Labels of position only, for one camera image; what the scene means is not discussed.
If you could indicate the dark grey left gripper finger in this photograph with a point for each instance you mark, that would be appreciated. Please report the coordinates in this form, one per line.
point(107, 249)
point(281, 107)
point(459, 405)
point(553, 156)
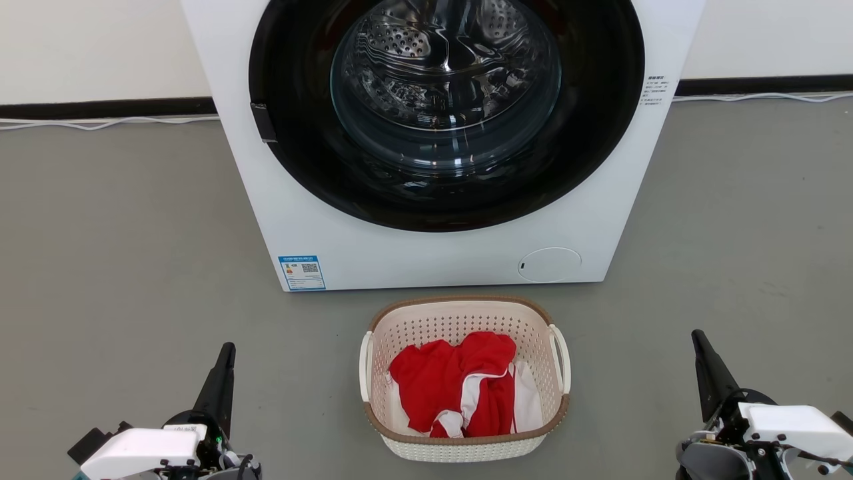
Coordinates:
point(216, 390)

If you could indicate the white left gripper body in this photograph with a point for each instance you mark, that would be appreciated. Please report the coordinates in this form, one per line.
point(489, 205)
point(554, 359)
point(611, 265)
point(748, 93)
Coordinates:
point(146, 450)

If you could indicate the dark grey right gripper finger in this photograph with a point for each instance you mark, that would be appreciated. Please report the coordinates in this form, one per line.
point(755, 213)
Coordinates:
point(713, 380)

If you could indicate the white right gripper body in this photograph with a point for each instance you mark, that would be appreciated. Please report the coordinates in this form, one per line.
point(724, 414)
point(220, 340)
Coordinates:
point(793, 426)

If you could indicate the cream plastic laundry basket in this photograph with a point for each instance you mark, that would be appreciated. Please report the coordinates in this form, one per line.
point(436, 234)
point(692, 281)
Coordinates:
point(460, 320)

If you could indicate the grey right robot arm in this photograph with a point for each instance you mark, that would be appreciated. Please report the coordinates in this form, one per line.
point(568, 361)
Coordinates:
point(710, 463)

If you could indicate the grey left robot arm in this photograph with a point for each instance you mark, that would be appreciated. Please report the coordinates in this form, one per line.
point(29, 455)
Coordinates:
point(248, 470)

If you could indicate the blue energy label sticker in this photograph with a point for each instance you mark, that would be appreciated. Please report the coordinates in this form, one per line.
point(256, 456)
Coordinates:
point(302, 272)

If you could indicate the round white filter cover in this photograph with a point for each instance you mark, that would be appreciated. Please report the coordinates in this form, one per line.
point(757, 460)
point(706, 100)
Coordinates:
point(550, 264)

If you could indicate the red garment with white stripe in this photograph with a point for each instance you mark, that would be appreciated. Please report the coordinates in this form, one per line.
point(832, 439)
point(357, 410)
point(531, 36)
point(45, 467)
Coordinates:
point(433, 380)

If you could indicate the white front-load washing machine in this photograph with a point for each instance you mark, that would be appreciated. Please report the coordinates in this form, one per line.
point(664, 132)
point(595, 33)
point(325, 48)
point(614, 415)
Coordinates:
point(426, 260)

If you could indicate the printed text label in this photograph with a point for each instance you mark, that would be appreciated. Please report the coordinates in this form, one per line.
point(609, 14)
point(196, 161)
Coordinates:
point(653, 90)

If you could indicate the round black washer door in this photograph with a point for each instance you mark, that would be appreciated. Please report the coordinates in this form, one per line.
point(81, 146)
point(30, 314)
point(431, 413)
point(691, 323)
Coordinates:
point(600, 100)

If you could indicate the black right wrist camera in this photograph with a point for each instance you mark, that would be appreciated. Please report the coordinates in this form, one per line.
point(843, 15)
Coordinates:
point(845, 421)

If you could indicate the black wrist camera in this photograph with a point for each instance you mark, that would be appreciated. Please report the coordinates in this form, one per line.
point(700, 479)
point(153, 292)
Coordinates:
point(845, 421)
point(90, 445)

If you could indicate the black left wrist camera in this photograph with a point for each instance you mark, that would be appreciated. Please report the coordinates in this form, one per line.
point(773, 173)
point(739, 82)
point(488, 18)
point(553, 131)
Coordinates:
point(90, 445)

